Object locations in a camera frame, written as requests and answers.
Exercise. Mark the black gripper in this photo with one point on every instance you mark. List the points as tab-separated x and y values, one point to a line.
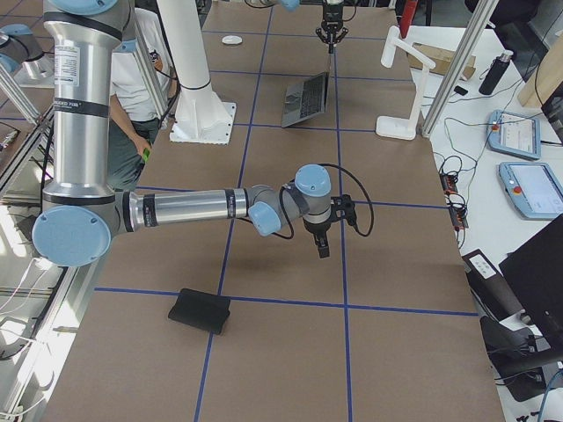
316	229
331	16

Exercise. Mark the grey laptop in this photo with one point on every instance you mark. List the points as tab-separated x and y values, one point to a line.
305	100

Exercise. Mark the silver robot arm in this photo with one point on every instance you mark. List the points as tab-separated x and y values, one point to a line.
110	61

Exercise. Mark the white computer mouse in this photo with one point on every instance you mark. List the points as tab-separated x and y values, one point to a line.
232	40

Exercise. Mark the black mouse pad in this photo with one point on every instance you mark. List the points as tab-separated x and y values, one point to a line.
201	310

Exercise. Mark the cardboard box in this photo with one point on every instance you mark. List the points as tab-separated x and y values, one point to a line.
443	58

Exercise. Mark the orange black electronics board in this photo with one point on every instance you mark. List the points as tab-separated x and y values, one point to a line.
455	202

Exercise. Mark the black water bottle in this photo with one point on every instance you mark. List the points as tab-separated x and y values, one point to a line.
496	72

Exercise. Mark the upper blue teach pendant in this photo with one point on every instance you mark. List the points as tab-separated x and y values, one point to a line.
514	134

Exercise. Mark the blue teach pendant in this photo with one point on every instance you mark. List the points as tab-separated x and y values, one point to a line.
533	189
514	134

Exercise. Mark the black monitor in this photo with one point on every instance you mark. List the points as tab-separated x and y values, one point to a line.
534	274

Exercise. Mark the person in white shirt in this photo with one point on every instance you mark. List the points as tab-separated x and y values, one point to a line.
134	123

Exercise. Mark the lower blue teach pendant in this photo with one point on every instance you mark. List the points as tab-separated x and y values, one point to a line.
533	189

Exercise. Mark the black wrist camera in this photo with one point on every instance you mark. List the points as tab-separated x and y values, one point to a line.
343	208

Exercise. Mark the aluminium frame post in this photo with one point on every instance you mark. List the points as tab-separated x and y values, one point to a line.
477	23

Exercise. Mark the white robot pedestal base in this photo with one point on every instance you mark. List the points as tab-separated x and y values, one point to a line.
200	116

